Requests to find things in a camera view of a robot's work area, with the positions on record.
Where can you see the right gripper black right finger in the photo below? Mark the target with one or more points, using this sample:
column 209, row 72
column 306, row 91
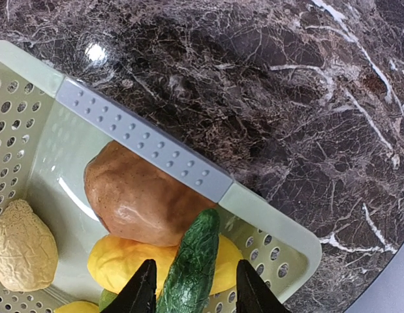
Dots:
column 253, row 295

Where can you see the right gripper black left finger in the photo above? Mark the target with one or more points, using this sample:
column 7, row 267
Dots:
column 138, row 295

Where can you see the orange yellow pepper toy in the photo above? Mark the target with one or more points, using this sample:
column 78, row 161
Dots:
column 114, row 260

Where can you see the green cucumber toy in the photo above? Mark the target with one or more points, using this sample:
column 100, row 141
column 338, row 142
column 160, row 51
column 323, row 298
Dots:
column 190, row 277

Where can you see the brown potato toy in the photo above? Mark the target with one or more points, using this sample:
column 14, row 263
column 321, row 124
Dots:
column 135, row 200

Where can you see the beige wrinkled round food toy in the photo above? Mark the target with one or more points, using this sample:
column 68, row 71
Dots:
column 28, row 250

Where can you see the pale green plastic basket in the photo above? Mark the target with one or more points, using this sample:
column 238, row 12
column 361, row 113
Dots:
column 52, row 125

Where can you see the light green round food toy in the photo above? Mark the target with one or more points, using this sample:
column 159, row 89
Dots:
column 106, row 299

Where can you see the yellow lemon toy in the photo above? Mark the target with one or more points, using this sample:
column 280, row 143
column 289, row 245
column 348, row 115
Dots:
column 78, row 307

